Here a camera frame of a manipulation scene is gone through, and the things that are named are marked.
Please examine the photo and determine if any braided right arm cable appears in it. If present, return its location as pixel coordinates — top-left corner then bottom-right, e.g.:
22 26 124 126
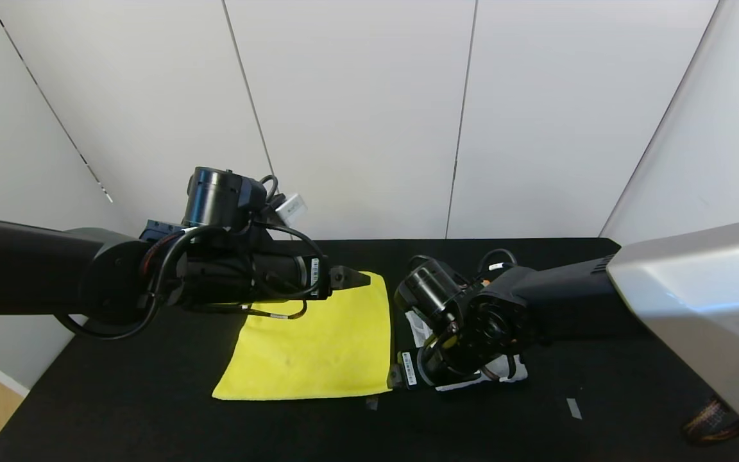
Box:
682 397 739 447

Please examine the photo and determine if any grey towel with orange marks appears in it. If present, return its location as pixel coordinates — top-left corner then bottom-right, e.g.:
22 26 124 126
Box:
437 352 530 393

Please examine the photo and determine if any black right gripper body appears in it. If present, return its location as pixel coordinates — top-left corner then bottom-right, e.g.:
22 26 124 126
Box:
397 348 445 391

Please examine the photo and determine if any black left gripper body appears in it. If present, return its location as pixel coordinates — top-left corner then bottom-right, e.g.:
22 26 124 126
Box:
252 253 333 301

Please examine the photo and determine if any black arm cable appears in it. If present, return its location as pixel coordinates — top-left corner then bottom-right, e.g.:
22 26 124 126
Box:
55 174 332 341
408 248 519 284

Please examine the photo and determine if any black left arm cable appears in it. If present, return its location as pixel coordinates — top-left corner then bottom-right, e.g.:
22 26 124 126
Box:
55 174 332 341

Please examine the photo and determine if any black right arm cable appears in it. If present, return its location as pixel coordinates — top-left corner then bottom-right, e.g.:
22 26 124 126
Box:
408 248 519 284

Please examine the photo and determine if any white plug on floor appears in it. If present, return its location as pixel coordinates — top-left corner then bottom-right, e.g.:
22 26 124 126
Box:
276 194 310 223

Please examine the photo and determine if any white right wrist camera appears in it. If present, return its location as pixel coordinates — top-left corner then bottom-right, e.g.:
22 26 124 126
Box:
407 311 435 351

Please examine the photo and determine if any yellow towel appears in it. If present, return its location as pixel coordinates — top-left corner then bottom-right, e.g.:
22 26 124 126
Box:
212 271 395 402

